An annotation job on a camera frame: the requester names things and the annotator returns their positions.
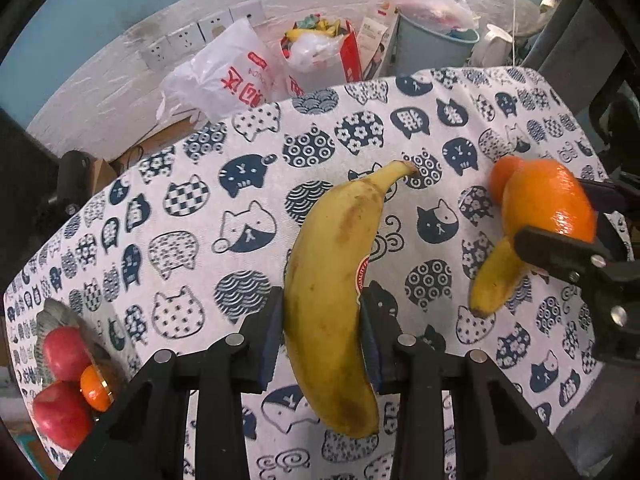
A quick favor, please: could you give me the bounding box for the yellow banana with sticker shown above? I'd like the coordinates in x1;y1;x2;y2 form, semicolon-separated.
283;160;416;439

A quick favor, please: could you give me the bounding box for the small orange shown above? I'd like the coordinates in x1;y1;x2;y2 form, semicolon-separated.
488;155;525;206

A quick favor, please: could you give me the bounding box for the orange tangerine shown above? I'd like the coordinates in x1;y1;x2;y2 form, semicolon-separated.
79;364;117;413

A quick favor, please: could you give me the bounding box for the red apple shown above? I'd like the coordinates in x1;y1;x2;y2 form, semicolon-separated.
32;382;94;452
43;326;91;382

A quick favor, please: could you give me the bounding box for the white kettle on floor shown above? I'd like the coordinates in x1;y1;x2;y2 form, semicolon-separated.
469;24;513;68

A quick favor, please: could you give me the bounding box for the grey leaf-shaped fruit bowl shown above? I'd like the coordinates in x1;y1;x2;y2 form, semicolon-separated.
34;298;125;413

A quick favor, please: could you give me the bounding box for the cardboard box on floor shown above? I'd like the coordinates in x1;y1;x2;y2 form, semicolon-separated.
90;118;194;195

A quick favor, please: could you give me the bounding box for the light blue trash bin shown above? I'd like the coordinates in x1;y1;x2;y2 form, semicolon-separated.
390;13;480;76

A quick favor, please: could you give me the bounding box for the black cylindrical speaker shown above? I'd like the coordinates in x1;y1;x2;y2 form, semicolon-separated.
50;151;93;217

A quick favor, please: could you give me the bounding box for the white plastic shopping bag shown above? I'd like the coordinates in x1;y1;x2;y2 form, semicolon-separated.
155;18;286;122

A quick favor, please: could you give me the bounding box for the red white paper bag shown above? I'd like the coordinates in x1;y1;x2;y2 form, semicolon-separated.
280;13;362;96

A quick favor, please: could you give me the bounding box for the white wall socket strip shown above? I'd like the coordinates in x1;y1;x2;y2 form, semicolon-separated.
139;0;267;72

